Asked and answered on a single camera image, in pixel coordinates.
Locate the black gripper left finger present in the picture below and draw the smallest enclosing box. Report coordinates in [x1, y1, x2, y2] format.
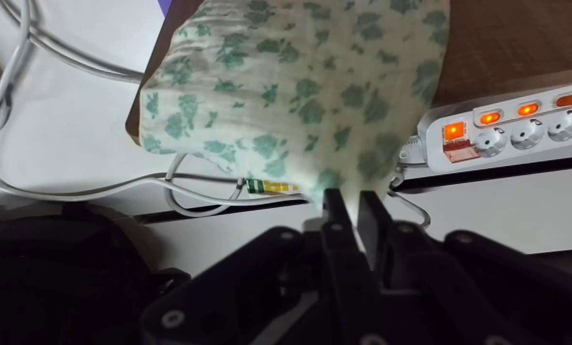
[139, 188, 389, 345]

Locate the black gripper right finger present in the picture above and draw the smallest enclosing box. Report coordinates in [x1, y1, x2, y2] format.
[356, 189, 572, 345]

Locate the white towel with green print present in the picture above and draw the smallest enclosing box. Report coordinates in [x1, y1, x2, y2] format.
[137, 0, 454, 203]

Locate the brown wooden stand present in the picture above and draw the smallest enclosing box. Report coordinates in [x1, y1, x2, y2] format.
[122, 0, 572, 143]

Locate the white power strip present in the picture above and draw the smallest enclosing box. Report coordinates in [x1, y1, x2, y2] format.
[396, 78, 572, 182]

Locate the thin white cable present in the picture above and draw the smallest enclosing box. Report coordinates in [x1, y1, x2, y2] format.
[162, 151, 312, 220]

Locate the thick white cable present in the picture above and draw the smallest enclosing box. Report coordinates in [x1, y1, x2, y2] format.
[0, 0, 235, 203]

